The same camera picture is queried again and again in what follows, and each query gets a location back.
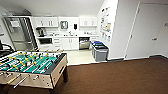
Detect built-in dishwasher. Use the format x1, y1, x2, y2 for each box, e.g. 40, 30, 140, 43
78, 37, 91, 51

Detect white base cabinet door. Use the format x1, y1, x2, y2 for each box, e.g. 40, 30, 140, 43
60, 37, 71, 52
69, 36, 80, 51

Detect white drawer front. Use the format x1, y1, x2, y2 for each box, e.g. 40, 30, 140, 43
53, 37, 62, 43
53, 45, 63, 52
53, 41, 62, 47

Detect dark coffee machine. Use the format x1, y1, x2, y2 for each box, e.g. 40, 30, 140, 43
35, 27, 46, 38

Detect green foosball table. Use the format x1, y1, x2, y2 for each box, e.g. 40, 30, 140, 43
0, 49, 70, 94

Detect white room door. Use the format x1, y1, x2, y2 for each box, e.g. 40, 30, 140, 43
124, 1, 168, 61

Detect steel refrigerator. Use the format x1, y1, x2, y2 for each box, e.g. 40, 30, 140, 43
3, 15, 40, 53

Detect red white wall poster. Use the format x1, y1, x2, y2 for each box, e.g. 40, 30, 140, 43
99, 5, 113, 43

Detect large white wall cabinet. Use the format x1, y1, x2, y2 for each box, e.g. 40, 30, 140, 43
32, 16, 60, 29

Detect silver door handle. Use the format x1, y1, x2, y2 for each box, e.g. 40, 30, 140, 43
151, 36, 159, 42

